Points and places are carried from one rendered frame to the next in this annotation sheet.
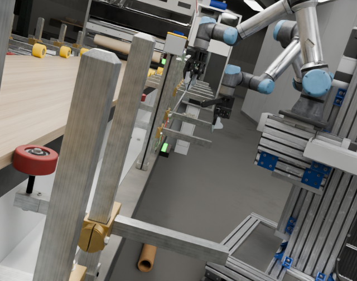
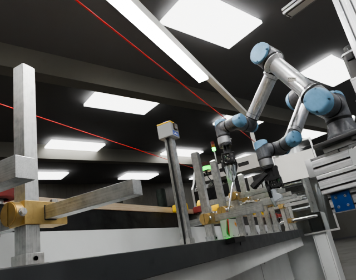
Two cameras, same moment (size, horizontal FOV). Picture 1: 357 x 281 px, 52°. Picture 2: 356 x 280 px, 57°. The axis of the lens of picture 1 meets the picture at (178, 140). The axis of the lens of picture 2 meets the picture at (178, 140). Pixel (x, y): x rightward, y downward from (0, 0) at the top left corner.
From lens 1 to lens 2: 0.72 m
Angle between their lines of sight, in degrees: 40
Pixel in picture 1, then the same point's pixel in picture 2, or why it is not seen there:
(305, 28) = (281, 73)
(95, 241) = (10, 211)
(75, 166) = not seen: outside the picture
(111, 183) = not seen: hidden behind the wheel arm
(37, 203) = not seen: outside the picture
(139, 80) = (20, 88)
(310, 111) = (341, 129)
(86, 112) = not seen: outside the picture
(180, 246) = (94, 198)
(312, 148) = not seen: outside the picture
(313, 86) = (315, 104)
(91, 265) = (23, 245)
